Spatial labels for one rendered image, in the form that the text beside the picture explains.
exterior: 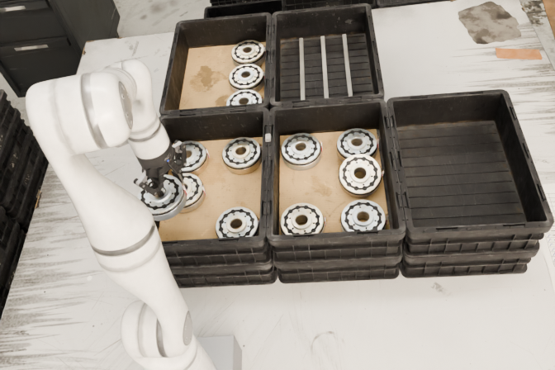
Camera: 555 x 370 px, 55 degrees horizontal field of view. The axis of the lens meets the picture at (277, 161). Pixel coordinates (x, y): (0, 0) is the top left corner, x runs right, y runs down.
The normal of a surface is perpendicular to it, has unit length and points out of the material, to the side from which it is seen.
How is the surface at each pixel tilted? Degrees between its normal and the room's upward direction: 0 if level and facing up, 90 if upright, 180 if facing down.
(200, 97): 0
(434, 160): 0
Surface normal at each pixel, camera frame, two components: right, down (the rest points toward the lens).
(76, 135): 0.20, 0.58
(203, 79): -0.12, -0.61
